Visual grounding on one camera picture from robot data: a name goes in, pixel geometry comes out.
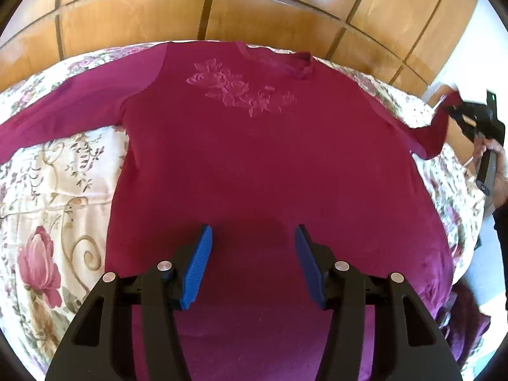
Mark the wooden nightstand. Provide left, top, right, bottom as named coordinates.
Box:
left=421, top=83, right=476, bottom=174

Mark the magenta knit sweater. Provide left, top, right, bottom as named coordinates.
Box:
left=1, top=41, right=454, bottom=380

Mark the floral bedspread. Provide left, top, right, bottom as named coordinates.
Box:
left=1, top=43, right=485, bottom=380

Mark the wooden headboard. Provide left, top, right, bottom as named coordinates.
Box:
left=1, top=0, right=478, bottom=96

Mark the person's right hand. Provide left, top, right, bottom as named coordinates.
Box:
left=473, top=137, right=507, bottom=209

